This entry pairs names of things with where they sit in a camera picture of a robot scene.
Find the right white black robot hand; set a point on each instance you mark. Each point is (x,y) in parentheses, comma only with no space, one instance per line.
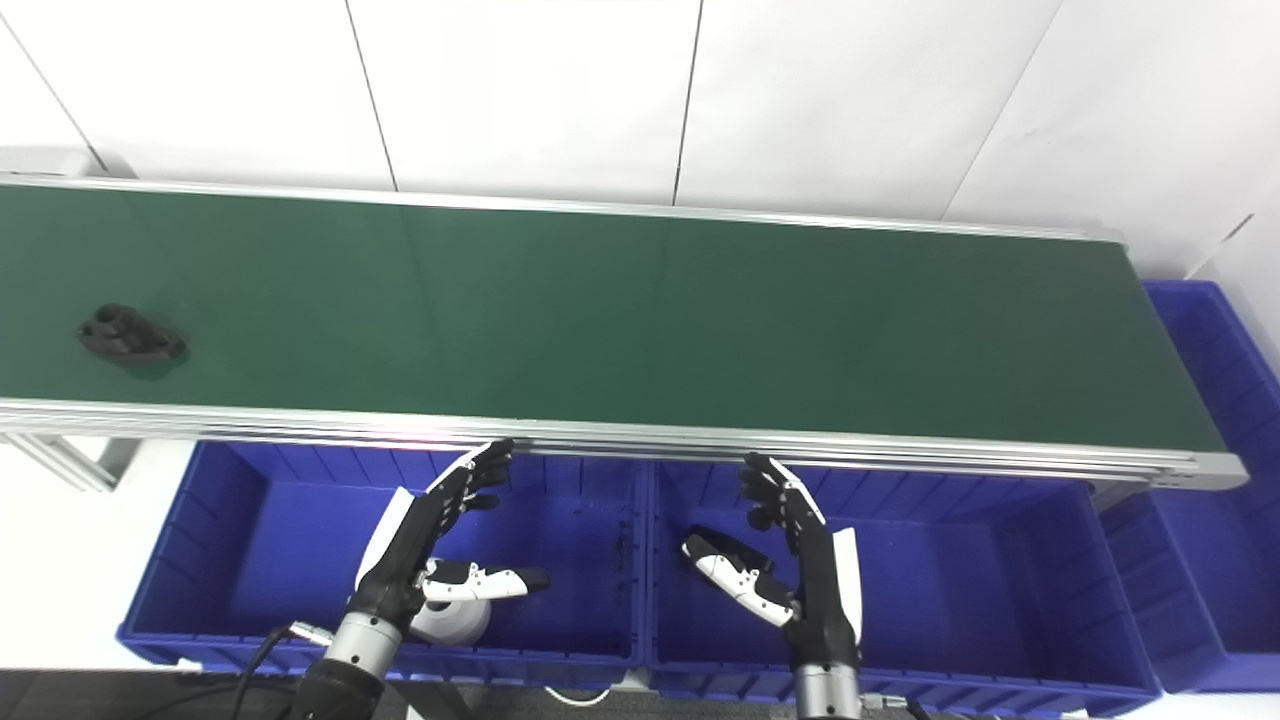
(815,570)

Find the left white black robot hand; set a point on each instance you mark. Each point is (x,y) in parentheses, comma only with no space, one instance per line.
(410,545)

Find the black flanged metal part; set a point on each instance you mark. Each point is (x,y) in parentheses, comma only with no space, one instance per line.
(130,335)

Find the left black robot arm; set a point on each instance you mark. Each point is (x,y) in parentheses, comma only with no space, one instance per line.
(345,670)

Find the white cylindrical part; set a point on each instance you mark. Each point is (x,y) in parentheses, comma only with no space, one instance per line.
(455,620)

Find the green conveyor belt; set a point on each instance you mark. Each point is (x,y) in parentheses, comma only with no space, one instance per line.
(640,320)
(800,452)

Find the blue plastic bin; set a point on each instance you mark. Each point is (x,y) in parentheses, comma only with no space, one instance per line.
(1215,540)
(960,600)
(270,560)

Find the aluminium conveyor leg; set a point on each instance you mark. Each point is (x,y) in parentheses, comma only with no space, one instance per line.
(75,460)

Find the grey conveyor end housing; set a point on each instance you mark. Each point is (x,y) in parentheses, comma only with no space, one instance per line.
(45,160)

